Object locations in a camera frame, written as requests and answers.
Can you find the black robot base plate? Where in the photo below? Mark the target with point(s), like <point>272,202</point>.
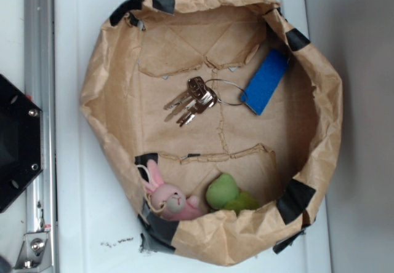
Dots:
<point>21,151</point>

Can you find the green plush toy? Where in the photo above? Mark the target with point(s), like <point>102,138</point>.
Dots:
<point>224,194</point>

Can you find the brown paper bag bin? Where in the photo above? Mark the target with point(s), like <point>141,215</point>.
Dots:
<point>285,157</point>

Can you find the white tray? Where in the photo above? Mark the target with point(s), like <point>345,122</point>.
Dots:
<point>98,231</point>

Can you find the silver key bunch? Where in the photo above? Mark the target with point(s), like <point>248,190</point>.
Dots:
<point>198,98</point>

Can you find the pink plush bunny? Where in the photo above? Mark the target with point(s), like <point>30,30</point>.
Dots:
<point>168,200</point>

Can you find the blue sponge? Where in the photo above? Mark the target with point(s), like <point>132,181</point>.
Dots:
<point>264,82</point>

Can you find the aluminium frame rail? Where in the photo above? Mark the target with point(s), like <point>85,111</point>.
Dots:
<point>39,252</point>

